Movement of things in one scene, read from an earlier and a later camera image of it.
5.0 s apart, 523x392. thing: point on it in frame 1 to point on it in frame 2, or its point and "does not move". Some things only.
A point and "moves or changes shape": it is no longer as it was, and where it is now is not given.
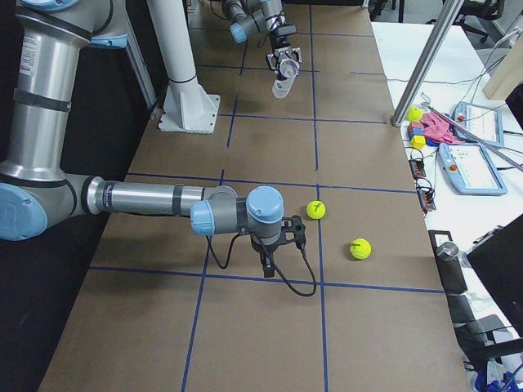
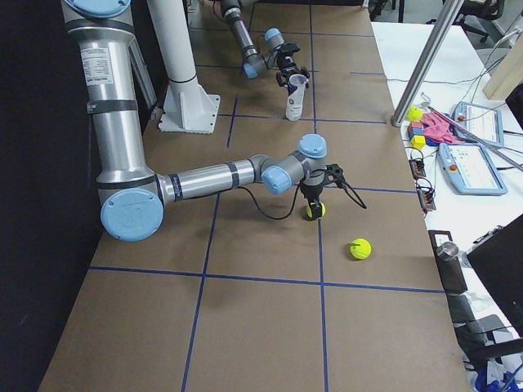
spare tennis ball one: [414, 113] does not move
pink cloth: [435, 126] does not move
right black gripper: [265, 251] to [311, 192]
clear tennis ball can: [289, 69] moves or changes shape
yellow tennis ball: [360, 248] does not move
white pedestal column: [187, 107] does not move
